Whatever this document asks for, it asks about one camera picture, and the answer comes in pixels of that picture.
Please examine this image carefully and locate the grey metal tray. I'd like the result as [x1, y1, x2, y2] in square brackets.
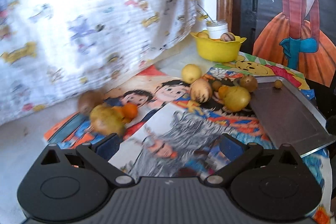
[250, 76, 335, 157]

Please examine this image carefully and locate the tan round pepino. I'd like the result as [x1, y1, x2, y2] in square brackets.
[239, 75, 258, 93]

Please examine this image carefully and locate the striped pepino melon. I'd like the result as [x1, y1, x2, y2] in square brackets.
[190, 79, 213, 103]

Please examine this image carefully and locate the small tan round fruit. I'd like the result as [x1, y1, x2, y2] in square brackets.
[273, 80, 282, 89]

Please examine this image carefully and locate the round yellow lemon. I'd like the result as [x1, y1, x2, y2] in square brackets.
[181, 64, 202, 84]

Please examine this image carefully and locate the green-yellow mango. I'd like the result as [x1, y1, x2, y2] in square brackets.
[89, 104, 125, 137]

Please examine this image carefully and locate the large yellow-green mango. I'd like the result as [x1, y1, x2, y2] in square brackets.
[222, 86, 251, 112]

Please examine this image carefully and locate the brown kiwi fruit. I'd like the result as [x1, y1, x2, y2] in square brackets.
[77, 90, 104, 116]

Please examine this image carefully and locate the small orange tangerine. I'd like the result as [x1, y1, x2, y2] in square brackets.
[114, 103, 138, 120]

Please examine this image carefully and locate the anime cartoon poster mat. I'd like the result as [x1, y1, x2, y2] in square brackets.
[44, 66, 335, 223]

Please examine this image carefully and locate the yellow plastic bowl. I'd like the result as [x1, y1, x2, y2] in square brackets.
[190, 30, 247, 63]

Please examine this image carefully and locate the striped pepino in bowl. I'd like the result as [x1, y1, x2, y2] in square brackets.
[220, 32, 236, 42]

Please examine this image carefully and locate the yellow apple in bowl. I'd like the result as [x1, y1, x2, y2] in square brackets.
[197, 32, 209, 39]

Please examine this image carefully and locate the white plastic jar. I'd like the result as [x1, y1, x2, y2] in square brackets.
[206, 20, 228, 39]

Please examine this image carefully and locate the white cartoon print cloth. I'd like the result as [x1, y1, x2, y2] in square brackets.
[1, 0, 197, 123]

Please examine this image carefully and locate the yellow flower twig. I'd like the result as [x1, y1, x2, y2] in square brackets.
[196, 1, 214, 23]

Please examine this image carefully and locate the girl painting dark poster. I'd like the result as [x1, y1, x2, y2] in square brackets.
[252, 0, 335, 87]

